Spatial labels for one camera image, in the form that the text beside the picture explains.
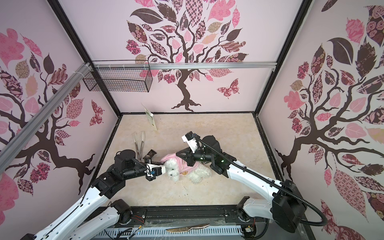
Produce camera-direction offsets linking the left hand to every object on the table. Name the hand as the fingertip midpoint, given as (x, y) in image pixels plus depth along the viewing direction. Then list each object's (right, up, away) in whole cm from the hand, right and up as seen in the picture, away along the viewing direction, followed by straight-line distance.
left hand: (166, 163), depth 70 cm
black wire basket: (-36, +51, +25) cm, 67 cm away
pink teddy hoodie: (+8, 0, 0) cm, 8 cm away
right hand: (+6, +6, 0) cm, 8 cm away
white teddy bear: (+14, -10, +11) cm, 21 cm away
